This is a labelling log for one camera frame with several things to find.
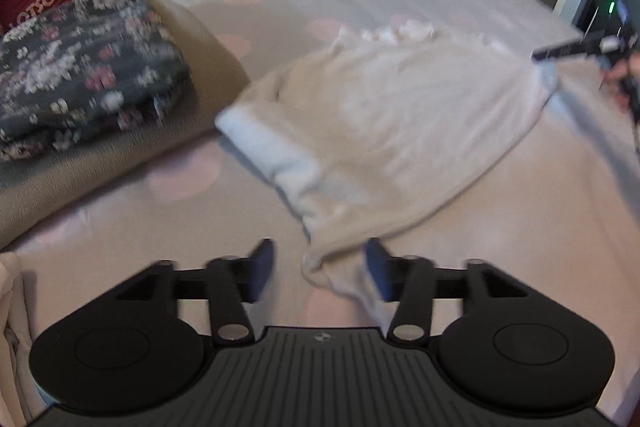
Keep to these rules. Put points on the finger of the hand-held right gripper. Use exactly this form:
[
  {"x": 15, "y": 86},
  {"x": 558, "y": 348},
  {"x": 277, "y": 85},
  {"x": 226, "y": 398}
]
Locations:
[{"x": 565, "y": 49}]

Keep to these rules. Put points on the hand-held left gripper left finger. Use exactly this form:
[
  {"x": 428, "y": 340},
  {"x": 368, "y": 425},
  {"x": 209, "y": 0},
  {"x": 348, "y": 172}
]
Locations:
[{"x": 262, "y": 263}]

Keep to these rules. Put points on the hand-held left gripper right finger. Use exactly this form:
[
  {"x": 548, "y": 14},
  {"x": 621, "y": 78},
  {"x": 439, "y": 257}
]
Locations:
[{"x": 377, "y": 264}]

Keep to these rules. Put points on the cream white long-sleeved garment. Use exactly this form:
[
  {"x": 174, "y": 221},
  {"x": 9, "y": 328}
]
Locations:
[{"x": 375, "y": 122}]

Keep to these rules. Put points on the person's right hand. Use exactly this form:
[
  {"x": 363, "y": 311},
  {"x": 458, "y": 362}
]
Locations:
[{"x": 627, "y": 69}]

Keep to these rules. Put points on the beige folded cloth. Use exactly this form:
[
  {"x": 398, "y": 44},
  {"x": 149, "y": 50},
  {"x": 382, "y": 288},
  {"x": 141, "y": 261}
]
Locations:
[{"x": 210, "y": 97}]

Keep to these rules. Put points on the white folded garment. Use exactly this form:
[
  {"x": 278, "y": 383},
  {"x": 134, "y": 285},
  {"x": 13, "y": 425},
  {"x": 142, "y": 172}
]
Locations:
[{"x": 12, "y": 322}]

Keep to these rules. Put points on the dark floral folded cloth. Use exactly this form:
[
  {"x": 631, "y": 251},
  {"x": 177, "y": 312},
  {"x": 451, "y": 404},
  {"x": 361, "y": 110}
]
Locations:
[{"x": 90, "y": 67}]

